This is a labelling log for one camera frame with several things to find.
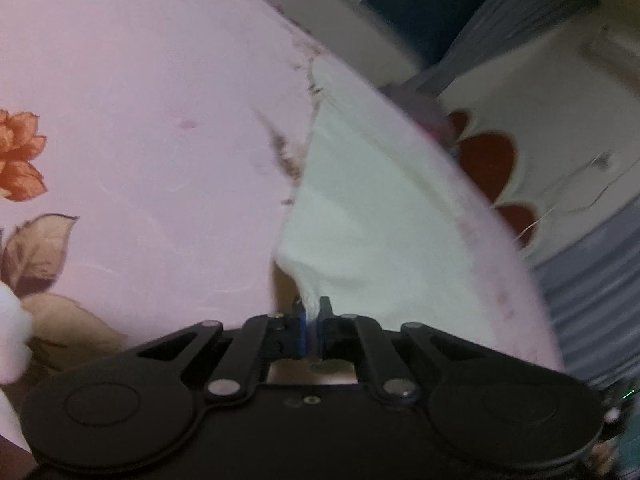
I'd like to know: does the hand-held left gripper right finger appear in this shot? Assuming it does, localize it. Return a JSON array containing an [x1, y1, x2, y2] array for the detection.
[[317, 297, 492, 404]]

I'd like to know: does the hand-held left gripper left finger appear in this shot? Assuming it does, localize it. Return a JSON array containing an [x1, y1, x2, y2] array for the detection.
[[134, 311, 307, 402]]

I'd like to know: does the white knit sweater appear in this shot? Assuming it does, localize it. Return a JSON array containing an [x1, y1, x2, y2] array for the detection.
[[272, 55, 543, 368]]

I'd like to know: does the red and white headboard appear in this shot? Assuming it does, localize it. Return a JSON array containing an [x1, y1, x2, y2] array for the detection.
[[440, 107, 546, 261]]

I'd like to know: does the pink floral bed sheet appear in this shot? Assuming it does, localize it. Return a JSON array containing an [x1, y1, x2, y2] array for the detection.
[[0, 0, 566, 456]]

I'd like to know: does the grey window curtain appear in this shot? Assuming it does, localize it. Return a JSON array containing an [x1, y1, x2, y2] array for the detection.
[[410, 0, 601, 96]]

